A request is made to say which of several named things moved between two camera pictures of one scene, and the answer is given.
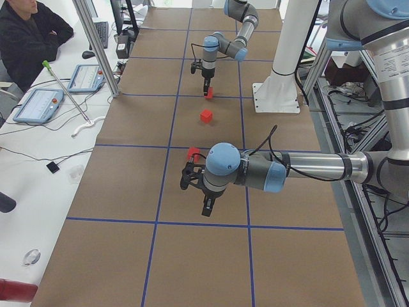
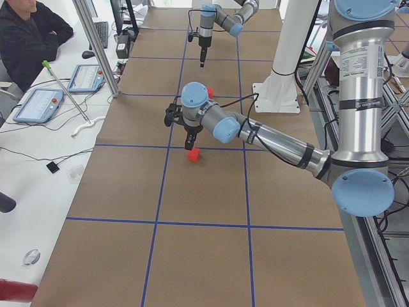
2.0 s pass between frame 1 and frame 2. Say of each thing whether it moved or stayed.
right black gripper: moved
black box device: stayed
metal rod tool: stayed
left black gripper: moved
